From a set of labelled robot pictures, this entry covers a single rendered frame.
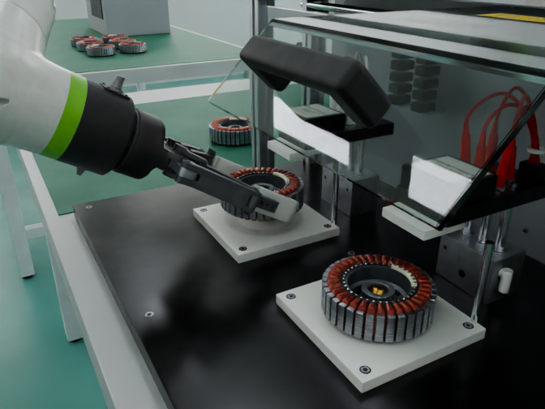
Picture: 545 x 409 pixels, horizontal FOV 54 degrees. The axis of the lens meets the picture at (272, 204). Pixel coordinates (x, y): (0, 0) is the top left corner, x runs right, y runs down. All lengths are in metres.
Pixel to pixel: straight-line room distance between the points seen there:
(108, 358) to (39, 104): 0.25
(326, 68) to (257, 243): 0.42
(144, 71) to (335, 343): 1.62
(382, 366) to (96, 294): 0.34
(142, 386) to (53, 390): 1.18
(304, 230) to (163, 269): 0.19
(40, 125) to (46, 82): 0.04
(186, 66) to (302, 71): 1.79
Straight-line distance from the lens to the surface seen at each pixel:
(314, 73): 0.27
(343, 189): 0.77
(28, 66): 0.55
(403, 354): 0.51
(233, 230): 0.70
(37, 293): 2.13
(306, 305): 0.56
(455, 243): 0.62
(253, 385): 0.49
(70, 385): 1.70
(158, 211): 0.80
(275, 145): 0.71
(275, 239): 0.68
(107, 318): 0.62
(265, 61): 0.31
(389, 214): 0.54
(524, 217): 0.73
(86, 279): 0.70
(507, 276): 0.60
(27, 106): 0.55
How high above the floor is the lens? 1.11
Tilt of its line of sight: 25 degrees down
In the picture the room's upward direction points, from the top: straight up
